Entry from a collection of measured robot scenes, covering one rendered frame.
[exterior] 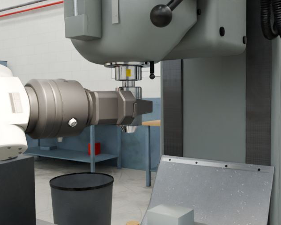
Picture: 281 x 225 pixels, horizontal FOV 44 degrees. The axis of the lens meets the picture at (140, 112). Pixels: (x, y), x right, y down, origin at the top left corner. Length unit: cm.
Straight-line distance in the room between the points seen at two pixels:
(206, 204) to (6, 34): 772
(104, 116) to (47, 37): 682
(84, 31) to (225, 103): 51
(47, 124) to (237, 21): 45
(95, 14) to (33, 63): 709
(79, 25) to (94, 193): 203
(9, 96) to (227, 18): 43
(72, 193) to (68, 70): 457
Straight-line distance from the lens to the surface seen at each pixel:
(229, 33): 72
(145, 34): 53
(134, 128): 61
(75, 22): 53
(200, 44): 67
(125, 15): 53
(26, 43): 781
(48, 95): 49
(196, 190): 95
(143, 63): 59
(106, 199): 256
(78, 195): 246
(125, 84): 61
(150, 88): 561
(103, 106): 53
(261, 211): 89
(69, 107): 50
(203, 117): 95
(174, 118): 99
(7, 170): 86
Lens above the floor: 126
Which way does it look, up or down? 3 degrees down
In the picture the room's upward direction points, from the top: 1 degrees counter-clockwise
